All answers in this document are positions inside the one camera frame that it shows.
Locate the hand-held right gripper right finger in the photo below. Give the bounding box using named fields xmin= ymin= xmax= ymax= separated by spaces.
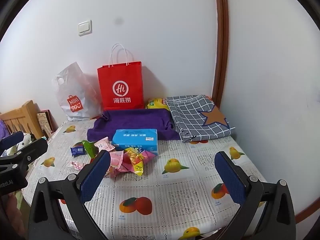
xmin=214 ymin=151 xmax=299 ymax=240

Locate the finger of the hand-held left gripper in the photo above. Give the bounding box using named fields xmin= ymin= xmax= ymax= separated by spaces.
xmin=0 ymin=131 xmax=24 ymax=153
xmin=15 ymin=137 xmax=49 ymax=167

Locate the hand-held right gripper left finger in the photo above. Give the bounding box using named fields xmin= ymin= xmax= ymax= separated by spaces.
xmin=27 ymin=150 xmax=112 ymax=240

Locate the pile of snack packets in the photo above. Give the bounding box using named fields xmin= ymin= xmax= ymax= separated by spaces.
xmin=69 ymin=137 xmax=158 ymax=178

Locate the white floral cloth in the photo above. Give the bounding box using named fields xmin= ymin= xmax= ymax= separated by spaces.
xmin=5 ymin=132 xmax=33 ymax=157

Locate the patterned box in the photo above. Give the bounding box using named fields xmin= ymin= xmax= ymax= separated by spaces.
xmin=37 ymin=109 xmax=54 ymax=137

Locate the blue tissue pack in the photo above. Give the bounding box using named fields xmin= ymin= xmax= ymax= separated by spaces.
xmin=111 ymin=129 xmax=158 ymax=155

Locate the fruit print tablecloth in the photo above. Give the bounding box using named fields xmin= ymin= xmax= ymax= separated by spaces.
xmin=21 ymin=120 xmax=269 ymax=240

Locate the purple towel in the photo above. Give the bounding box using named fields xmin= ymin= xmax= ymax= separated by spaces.
xmin=87 ymin=108 xmax=181 ymax=142

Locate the white plastic bag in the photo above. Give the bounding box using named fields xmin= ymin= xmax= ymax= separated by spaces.
xmin=52 ymin=62 xmax=103 ymax=122

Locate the grey checked star cloth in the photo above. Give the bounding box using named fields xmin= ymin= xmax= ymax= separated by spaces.
xmin=165 ymin=94 xmax=236 ymax=143

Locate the large yellow snack bag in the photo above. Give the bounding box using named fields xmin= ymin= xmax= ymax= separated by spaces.
xmin=145 ymin=98 xmax=170 ymax=111

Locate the red paper bag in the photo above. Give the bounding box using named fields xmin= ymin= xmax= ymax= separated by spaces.
xmin=97 ymin=44 xmax=145 ymax=111

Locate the white light switch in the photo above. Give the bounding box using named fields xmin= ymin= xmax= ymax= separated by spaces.
xmin=77 ymin=20 xmax=92 ymax=37

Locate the brown wooden door frame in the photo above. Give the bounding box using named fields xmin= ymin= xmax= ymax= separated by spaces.
xmin=212 ymin=0 xmax=230 ymax=109

